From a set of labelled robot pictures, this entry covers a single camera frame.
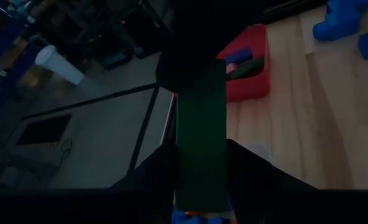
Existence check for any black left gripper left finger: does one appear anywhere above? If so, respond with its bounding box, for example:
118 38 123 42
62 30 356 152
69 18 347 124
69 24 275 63
111 143 177 224

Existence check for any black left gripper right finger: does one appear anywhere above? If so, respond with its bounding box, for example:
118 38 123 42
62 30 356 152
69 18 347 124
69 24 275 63
227 139 317 224

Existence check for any long purple block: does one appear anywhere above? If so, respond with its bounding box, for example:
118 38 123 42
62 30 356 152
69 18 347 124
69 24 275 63
226 47 254 65

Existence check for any large green block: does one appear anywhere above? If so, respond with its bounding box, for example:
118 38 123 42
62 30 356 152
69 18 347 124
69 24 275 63
173 58 228 213

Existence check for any thin green block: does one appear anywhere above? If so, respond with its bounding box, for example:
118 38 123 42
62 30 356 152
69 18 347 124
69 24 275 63
228 57 265 80

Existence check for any red plastic bin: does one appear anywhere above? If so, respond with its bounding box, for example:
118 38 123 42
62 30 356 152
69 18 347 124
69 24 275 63
216 24 271 103

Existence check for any black floor mat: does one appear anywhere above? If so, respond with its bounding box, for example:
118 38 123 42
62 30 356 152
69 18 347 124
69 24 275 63
15 113 72 146

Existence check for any white cylinder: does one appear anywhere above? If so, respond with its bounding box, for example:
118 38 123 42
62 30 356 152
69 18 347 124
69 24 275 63
34 44 86 86

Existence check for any black aluminium table frame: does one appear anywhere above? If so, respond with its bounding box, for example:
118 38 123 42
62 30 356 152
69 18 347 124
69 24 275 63
162 0 328 147

